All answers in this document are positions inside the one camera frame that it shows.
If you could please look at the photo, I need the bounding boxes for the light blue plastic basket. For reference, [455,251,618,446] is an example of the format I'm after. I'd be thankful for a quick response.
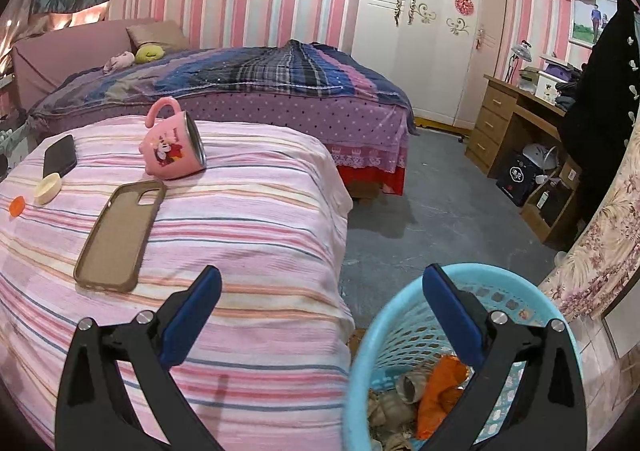
[345,263,583,451]

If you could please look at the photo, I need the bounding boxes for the orange snack wrapper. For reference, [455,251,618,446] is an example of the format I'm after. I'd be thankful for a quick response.
[416,355,472,441]

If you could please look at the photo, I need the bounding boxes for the white storage box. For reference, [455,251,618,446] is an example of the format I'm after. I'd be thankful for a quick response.
[537,68,573,104]

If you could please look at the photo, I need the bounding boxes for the bed with striped blanket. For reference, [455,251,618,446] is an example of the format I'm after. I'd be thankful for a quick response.
[27,38,418,132]

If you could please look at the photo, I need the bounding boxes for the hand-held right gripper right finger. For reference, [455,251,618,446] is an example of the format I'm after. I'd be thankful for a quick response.
[421,262,588,451]

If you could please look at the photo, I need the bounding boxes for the yellow plush toy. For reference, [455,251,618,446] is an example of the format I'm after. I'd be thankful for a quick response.
[134,44,166,64]

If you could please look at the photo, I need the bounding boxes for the white wardrobe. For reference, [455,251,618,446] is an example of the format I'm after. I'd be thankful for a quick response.
[352,0,508,129]

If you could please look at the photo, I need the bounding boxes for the beige pillow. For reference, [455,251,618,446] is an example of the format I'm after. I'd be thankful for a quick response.
[126,21,188,52]

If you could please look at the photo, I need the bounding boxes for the white fan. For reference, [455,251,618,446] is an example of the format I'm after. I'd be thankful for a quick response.
[522,144,558,169]

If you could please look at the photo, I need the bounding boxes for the black smartphone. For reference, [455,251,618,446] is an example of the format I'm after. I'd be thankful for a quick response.
[42,134,78,179]

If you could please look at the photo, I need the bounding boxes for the cream round lid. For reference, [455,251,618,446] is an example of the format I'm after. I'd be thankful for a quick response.
[34,172,63,205]

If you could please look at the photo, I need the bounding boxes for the brown phone case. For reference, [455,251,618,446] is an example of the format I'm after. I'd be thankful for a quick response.
[73,180,168,293]

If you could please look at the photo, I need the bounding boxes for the pink cartoon mug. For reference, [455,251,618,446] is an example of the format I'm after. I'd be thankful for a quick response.
[139,97,207,181]

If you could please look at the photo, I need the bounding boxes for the desk lamp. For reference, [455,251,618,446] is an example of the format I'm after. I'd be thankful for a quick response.
[504,40,533,84]

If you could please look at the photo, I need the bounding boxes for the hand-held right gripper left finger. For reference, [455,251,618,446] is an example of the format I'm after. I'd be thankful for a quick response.
[55,265,223,451]

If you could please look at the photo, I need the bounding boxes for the framed portrait photo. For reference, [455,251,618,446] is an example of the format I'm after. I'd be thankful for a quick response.
[570,0,618,49]

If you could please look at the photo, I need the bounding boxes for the black paper bag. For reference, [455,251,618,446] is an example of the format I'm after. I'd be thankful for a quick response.
[496,151,538,207]

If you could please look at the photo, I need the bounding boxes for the cardboard box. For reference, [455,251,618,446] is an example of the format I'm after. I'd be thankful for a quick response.
[520,176,581,249]

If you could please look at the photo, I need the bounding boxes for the pink plush toy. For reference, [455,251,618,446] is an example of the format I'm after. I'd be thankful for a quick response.
[103,52,135,73]

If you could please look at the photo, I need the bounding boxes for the black coat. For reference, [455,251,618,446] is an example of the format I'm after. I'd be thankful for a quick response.
[557,0,640,247]

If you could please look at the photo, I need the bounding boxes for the pink floral cloth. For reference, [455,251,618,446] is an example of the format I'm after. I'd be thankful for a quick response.
[537,121,640,322]

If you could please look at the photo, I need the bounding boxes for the purple dotted bed sheet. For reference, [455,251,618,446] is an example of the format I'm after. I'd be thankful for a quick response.
[30,91,416,197]

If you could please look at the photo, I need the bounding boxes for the mauve headboard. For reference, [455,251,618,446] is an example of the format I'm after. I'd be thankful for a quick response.
[11,18,183,109]

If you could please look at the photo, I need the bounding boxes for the wooden desk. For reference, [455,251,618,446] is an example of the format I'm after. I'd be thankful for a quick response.
[465,75,583,252]

